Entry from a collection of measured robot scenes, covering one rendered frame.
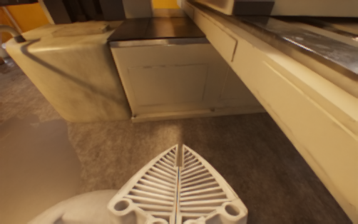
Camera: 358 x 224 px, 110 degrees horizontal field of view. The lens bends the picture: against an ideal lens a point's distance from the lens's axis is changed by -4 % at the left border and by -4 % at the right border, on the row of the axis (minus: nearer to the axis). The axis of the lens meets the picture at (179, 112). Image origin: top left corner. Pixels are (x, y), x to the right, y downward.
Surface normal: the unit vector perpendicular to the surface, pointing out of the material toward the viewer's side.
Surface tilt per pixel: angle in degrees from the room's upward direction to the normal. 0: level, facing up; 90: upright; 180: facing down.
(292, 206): 0
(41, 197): 0
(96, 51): 85
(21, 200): 0
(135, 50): 90
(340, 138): 90
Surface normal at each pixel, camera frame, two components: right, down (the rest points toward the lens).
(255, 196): 0.00, -0.71
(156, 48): 0.10, 0.70
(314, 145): -0.99, 0.07
